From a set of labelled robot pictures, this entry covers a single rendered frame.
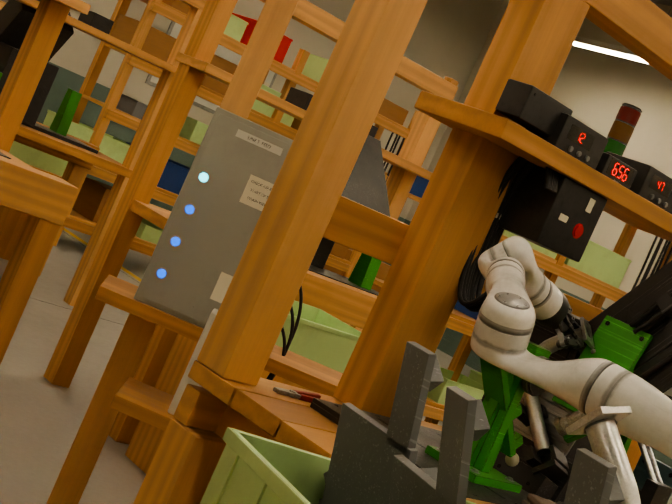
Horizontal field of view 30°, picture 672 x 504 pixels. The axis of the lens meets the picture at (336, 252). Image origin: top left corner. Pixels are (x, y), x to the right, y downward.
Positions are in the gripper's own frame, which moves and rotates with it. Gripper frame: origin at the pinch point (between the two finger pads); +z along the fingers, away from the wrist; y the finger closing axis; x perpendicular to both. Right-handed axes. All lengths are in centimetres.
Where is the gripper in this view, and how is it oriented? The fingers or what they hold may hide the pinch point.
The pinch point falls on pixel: (574, 334)
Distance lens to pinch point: 260.1
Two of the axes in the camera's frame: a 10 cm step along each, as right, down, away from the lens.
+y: -0.2, -8.1, 5.9
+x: -8.4, 3.3, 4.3
